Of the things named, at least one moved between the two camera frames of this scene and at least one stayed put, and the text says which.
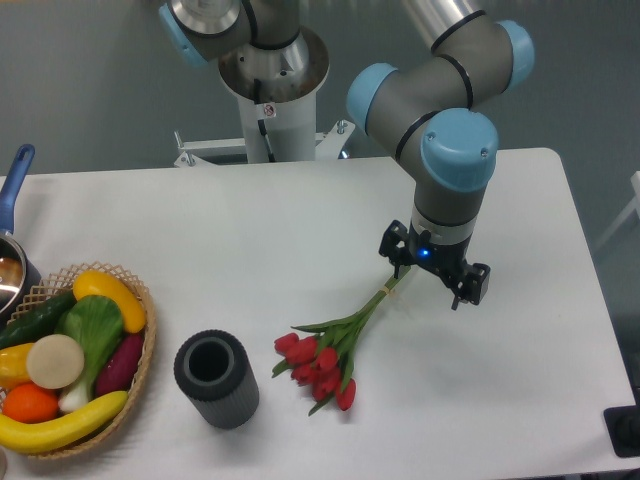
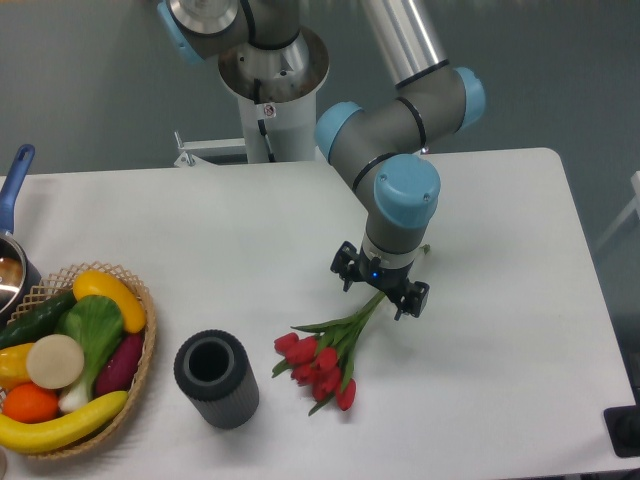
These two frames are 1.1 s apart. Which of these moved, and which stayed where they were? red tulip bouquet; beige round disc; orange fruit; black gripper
Moved: black gripper
Stayed: orange fruit; red tulip bouquet; beige round disc
